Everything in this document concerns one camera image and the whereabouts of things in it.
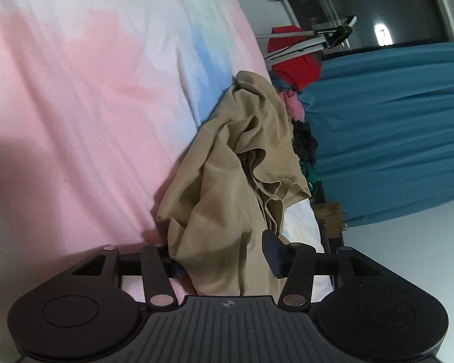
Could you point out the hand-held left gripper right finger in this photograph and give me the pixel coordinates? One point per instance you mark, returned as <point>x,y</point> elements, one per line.
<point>272,251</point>

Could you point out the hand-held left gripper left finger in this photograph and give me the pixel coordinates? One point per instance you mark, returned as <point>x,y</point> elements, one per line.
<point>157,272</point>

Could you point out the tan garment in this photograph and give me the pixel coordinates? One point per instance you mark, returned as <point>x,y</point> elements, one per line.
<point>227,196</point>

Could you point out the brown cardboard box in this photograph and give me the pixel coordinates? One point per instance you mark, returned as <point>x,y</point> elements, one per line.
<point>329,217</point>

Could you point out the green garment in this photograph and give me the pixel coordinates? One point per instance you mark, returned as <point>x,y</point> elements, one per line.
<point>310,172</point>

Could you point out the black garment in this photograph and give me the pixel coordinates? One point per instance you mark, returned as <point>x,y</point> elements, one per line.
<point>304,141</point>

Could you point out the pink garment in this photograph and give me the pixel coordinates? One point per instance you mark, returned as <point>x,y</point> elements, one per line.
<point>293,106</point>

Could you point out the teal curtain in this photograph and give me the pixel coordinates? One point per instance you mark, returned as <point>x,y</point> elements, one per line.
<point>386,128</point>

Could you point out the red garment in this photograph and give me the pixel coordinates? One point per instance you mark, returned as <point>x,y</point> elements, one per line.
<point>299,68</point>

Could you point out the pastel tie-dye bedsheet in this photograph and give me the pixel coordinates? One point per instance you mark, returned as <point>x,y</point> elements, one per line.
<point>79,102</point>

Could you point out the silver tripod stand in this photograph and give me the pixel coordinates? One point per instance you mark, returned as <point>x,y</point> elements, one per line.
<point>310,39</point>

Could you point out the dark window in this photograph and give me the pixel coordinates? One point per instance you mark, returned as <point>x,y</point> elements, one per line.
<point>393,3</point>

